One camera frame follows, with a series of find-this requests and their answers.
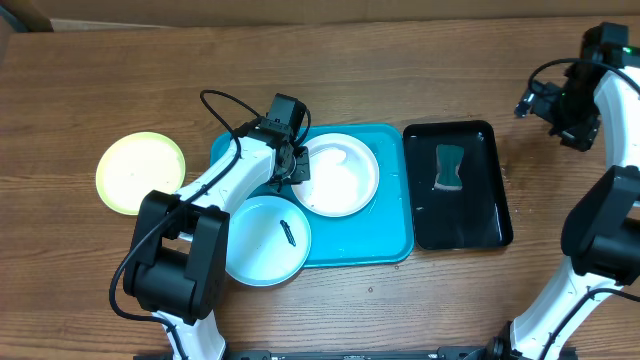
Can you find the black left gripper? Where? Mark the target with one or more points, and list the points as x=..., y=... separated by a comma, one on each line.
x=302, y=170

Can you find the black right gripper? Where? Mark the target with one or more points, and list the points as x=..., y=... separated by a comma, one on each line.
x=538, y=105

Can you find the white plate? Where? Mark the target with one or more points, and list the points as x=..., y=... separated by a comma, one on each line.
x=344, y=176

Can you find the green white sponge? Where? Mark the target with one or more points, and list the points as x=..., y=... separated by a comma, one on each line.
x=448, y=162

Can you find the yellow plate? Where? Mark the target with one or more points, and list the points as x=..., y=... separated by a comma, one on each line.
x=135, y=165

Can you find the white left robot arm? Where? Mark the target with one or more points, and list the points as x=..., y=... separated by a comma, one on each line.
x=185, y=243

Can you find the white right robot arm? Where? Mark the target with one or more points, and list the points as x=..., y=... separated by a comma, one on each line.
x=599, y=241

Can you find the teal plastic tray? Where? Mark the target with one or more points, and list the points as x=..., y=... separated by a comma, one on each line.
x=381, y=232

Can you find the black rectangular tray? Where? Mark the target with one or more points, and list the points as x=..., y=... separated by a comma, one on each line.
x=475, y=217

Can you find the light blue plate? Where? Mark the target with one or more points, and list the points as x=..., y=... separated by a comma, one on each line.
x=269, y=241

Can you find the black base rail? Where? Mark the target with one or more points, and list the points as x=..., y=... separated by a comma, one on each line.
x=443, y=353

